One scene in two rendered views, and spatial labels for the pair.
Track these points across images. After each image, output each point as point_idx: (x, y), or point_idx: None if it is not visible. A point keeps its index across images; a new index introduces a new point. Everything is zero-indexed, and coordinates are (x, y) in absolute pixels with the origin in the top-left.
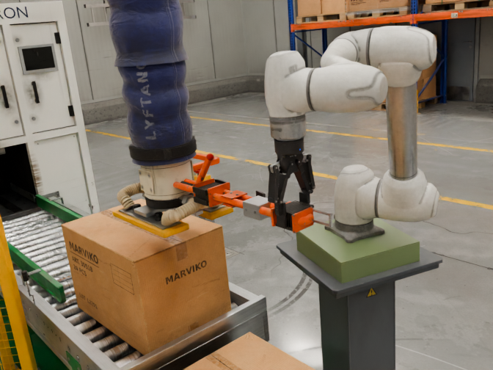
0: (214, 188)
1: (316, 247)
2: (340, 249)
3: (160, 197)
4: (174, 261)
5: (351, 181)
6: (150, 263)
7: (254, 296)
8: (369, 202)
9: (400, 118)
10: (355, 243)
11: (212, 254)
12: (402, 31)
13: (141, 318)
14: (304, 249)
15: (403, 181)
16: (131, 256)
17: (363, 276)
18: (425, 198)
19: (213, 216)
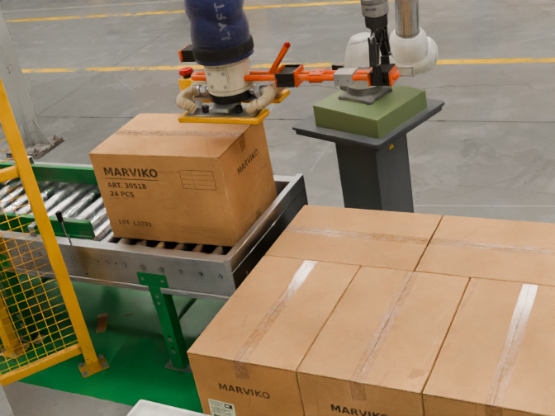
0: (296, 70)
1: (343, 115)
2: (367, 111)
3: (234, 92)
4: (239, 153)
5: (363, 49)
6: (227, 156)
7: (290, 177)
8: None
9: None
10: (375, 103)
11: (259, 142)
12: None
13: (227, 209)
14: (327, 122)
15: (411, 39)
16: (210, 154)
17: (392, 129)
18: (429, 50)
19: (281, 100)
